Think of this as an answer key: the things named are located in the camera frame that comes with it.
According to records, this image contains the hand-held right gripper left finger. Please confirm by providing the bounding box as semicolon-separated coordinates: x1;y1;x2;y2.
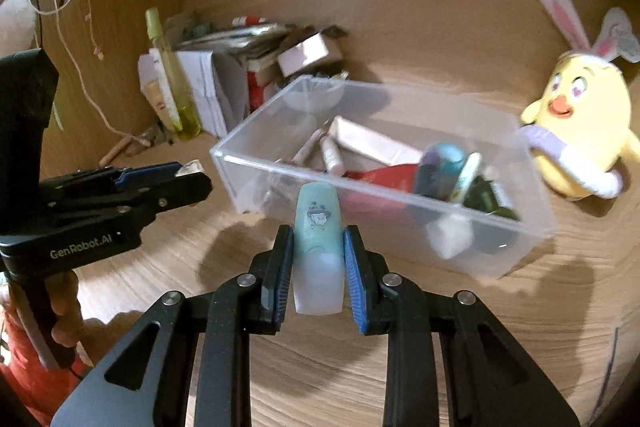
50;224;296;427

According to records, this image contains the clear plastic storage box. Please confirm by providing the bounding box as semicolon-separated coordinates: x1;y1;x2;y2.
209;75;558;280

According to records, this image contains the yellow chick plush toy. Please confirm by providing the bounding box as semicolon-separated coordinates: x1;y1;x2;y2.
520;0;640;201

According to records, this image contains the white tape roll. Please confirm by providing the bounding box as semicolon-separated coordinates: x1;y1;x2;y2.
427;214;473;260

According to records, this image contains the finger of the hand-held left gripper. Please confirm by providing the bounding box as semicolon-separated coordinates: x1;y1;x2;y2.
47;172;213;233
42;162;186;198

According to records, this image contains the white fluffy pompom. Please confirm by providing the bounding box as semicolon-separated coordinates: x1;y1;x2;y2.
0;0;41;58

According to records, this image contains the small mint bottle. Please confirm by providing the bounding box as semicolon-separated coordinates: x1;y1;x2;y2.
291;183;347;315

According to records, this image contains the white folded paper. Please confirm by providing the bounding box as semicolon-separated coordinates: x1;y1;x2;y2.
138;49;236;138

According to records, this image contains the stack of booklets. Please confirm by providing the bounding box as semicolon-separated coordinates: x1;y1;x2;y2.
175;12;301;68

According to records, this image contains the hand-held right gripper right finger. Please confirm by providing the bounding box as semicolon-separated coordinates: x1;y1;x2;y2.
341;225;581;427

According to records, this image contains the small white box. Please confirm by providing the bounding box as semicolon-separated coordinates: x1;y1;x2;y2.
276;32;343;78

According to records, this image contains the red paper packet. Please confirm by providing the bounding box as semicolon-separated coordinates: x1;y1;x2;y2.
345;164;426;228

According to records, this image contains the wooden handled tool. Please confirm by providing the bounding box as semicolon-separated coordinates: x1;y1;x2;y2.
99;136;136;168

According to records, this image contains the teal tape roll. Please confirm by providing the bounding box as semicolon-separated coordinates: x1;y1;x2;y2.
414;142;483;204

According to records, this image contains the red cloth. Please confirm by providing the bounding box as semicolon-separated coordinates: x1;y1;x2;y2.
0;302;93;423

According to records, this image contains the white cable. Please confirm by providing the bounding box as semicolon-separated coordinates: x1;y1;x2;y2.
30;0;136;142

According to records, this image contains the red white carton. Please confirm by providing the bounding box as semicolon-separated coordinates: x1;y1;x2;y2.
246;69;281;115

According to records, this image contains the dark green spray bottle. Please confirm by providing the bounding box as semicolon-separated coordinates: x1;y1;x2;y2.
462;174;521;255

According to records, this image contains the person's left hand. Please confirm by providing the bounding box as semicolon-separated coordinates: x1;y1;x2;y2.
47;271;93;365

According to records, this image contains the yellow-green spray bottle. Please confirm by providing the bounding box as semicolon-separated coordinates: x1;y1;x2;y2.
145;8;202;142

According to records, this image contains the clear plastic bowl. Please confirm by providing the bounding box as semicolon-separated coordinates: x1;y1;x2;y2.
285;77;346;110

